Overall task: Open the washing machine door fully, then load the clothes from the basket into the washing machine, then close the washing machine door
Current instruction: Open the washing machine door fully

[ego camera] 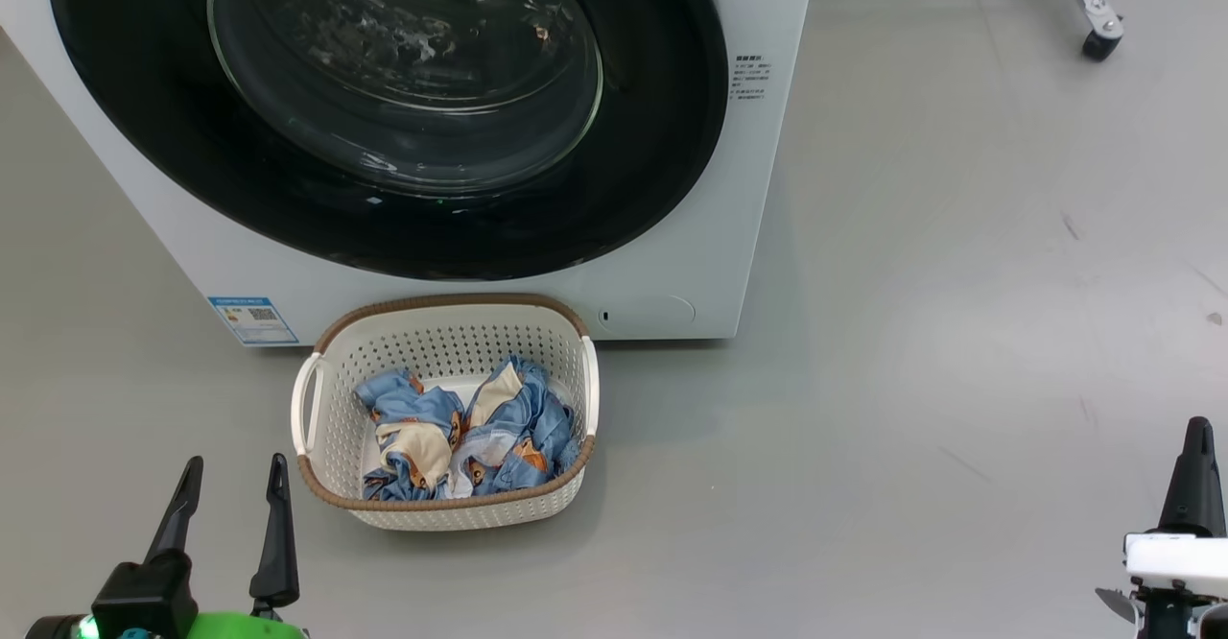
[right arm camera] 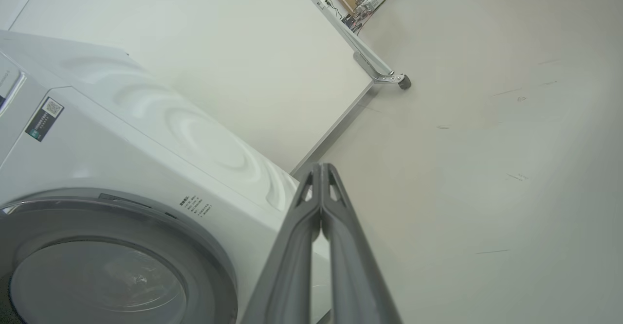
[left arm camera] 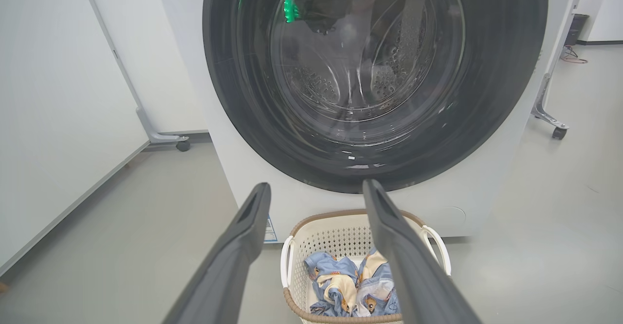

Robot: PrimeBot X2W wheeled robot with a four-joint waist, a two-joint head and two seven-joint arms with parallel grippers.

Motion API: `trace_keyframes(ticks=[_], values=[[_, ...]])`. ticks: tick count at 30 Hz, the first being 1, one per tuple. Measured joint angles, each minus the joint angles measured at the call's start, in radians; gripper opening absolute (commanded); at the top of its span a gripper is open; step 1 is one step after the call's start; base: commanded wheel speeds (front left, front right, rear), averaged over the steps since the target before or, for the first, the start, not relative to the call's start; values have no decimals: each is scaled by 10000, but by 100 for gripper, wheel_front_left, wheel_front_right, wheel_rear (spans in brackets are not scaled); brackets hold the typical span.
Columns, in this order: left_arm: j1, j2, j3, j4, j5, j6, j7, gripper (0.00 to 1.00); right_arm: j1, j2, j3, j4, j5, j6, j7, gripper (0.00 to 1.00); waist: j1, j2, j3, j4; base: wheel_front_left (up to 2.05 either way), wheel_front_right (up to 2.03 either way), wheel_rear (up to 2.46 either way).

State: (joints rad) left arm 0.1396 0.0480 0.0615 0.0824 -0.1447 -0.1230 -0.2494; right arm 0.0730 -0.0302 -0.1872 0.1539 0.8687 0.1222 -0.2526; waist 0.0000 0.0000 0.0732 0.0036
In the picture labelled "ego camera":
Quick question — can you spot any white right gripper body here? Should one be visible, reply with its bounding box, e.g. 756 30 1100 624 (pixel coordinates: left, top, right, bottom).
1124 532 1228 600

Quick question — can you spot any round black glass washer door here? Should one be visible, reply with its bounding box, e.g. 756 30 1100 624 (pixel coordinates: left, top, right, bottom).
46 0 730 282

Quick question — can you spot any cream perforated laundry basket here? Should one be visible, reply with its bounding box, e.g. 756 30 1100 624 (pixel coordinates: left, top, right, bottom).
291 294 601 532

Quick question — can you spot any white front-load washing machine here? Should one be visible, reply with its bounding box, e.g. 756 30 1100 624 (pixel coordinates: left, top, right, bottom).
0 0 819 347

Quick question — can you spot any blue energy label sticker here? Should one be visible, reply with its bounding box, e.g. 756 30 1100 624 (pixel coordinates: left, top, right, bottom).
208 296 300 346

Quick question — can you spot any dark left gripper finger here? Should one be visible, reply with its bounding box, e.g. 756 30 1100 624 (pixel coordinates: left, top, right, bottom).
144 457 204 563
249 454 301 611

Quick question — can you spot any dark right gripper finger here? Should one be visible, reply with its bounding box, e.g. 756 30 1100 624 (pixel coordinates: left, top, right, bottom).
1158 416 1228 536

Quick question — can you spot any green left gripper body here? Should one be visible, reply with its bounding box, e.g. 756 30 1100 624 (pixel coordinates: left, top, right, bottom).
187 612 310 639

